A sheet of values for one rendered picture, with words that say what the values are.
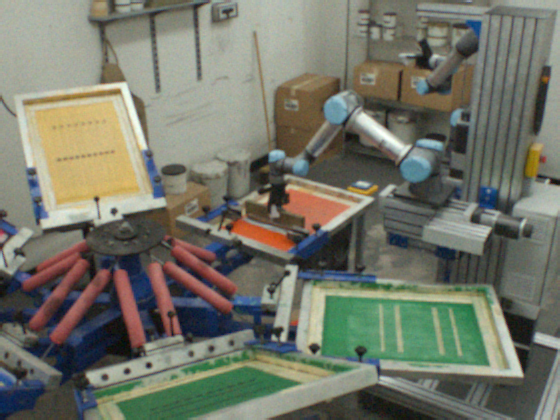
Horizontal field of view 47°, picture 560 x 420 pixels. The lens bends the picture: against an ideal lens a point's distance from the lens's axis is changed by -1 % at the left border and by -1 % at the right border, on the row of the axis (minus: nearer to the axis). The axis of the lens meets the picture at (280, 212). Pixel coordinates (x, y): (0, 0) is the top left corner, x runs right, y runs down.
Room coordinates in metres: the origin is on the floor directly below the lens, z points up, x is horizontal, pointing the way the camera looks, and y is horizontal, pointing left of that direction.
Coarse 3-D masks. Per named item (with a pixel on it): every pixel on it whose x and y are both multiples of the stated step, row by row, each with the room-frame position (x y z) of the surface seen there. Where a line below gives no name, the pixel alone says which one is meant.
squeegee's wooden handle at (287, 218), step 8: (248, 200) 3.00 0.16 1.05; (248, 208) 2.98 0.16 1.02; (256, 208) 2.95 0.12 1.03; (264, 208) 2.92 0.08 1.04; (264, 216) 2.92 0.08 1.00; (280, 216) 2.86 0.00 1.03; (288, 216) 2.83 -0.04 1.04; (296, 216) 2.81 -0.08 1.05; (304, 216) 2.81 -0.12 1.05; (288, 224) 2.83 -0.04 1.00; (296, 224) 2.80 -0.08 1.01; (304, 224) 2.80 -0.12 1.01
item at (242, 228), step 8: (288, 192) 3.31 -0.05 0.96; (296, 192) 3.31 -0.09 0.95; (304, 192) 3.31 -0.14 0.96; (296, 200) 3.21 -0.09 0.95; (304, 200) 3.20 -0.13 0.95; (312, 200) 3.20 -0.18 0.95; (240, 224) 2.92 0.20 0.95; (248, 224) 2.92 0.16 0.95; (232, 232) 2.84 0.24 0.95; (240, 232) 2.84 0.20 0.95; (248, 232) 2.83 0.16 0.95; (256, 232) 2.83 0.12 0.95
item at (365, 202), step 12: (288, 180) 3.44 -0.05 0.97; (300, 180) 3.40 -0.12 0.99; (324, 192) 3.29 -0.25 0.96; (336, 192) 3.25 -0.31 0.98; (348, 192) 3.23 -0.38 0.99; (240, 204) 3.09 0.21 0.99; (360, 204) 3.07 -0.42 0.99; (372, 204) 3.13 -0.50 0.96; (348, 216) 2.93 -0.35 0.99; (324, 228) 2.80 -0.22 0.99; (336, 228) 2.83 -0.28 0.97
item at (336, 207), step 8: (320, 200) 3.20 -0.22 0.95; (328, 200) 3.20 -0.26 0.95; (328, 208) 3.10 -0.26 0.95; (336, 208) 3.10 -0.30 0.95; (344, 208) 3.10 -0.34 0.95; (328, 216) 3.00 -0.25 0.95; (264, 232) 2.83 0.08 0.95; (272, 232) 2.83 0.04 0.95; (312, 232) 2.83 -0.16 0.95; (256, 240) 2.75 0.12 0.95; (264, 240) 2.75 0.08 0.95; (272, 240) 2.75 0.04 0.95; (280, 240) 2.75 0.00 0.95; (288, 240) 2.75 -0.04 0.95; (280, 248) 2.67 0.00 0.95; (288, 248) 2.67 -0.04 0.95
